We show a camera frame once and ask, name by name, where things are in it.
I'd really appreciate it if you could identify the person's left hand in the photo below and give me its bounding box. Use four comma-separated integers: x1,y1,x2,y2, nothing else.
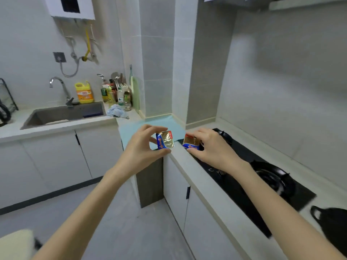
114,124,172,176

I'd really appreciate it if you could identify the yellow gas hose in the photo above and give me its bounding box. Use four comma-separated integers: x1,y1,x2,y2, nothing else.
82,26,91,62

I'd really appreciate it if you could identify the white cabinet door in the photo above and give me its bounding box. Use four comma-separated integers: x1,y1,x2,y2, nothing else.
75,125,123,179
163,155,191,233
183,188,244,260
21,131,93,190

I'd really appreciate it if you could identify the stainless steel sink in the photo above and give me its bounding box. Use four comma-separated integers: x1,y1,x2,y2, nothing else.
20,101,107,130

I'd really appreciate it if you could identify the range hood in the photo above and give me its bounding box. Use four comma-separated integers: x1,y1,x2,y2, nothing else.
204,0,347,11

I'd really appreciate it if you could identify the person's right hand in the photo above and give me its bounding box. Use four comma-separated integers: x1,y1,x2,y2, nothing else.
186,128,251,175

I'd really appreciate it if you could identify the yellow detergent bottle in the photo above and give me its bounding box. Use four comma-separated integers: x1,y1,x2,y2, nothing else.
75,81,95,104

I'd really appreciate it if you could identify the green cutting board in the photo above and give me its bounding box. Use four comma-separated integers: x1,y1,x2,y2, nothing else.
131,76,140,111

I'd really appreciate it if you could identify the blue dish cloth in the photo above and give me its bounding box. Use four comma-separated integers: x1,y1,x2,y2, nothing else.
106,104,129,119

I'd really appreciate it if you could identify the group of condiment bottles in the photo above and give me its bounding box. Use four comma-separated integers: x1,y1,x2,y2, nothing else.
97,72,133,111

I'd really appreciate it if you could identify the white water heater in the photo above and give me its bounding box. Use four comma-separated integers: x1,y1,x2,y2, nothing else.
44,0,96,20

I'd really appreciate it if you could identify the black pan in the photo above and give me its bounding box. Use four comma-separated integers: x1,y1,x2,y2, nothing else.
310,205,347,257

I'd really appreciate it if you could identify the light blue cutting mat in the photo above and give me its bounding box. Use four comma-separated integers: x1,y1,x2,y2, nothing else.
118,114,186,151

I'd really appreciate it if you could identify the black dish rack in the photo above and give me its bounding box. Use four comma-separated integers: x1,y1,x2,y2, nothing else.
0,78,19,127

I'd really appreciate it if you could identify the person's left forearm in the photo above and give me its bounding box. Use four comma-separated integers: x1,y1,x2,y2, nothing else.
32,166,129,260

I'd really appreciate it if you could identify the grey flexible hose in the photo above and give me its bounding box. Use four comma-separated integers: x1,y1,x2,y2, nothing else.
59,36,82,78

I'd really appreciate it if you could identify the cream stool seat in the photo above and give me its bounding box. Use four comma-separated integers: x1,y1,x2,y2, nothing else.
0,229,43,260

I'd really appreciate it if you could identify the person's right forearm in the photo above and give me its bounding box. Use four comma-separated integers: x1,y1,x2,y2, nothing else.
233,161,346,260

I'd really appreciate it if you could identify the chrome faucet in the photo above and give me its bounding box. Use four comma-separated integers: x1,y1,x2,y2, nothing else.
49,76,74,106

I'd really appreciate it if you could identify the black gas stove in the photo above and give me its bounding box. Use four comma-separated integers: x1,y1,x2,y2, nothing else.
177,128,317,239

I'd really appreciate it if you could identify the gold foil butter packet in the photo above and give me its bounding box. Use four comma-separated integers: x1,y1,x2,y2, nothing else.
182,134,201,150
156,130,174,149

